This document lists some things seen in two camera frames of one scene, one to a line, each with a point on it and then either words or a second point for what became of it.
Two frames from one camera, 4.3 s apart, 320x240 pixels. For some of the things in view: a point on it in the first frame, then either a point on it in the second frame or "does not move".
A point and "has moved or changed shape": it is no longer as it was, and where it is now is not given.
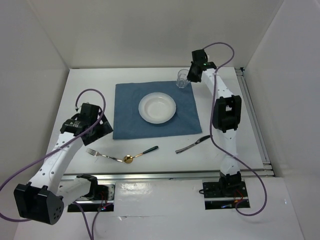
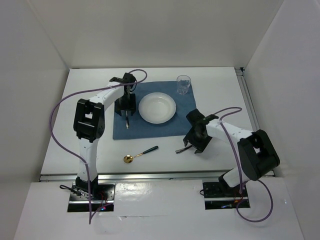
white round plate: (157, 107) does not move
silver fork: (95, 153) to (127, 121)
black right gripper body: (191, 75) to (201, 141)
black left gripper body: (99, 130) to (125, 102)
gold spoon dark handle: (128, 158) does not move
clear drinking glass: (182, 80) has moved or changed shape
